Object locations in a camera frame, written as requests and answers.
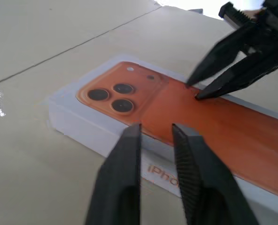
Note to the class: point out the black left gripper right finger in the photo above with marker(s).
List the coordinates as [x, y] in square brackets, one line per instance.
[207, 182]

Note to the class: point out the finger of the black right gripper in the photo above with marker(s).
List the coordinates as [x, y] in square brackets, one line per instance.
[223, 51]
[242, 75]

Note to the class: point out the white orange iPhone box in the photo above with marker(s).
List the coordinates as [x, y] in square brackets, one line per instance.
[223, 122]

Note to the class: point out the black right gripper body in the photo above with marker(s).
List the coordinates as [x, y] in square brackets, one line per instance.
[275, 21]

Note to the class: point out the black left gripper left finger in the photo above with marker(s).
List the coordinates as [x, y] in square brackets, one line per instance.
[120, 178]

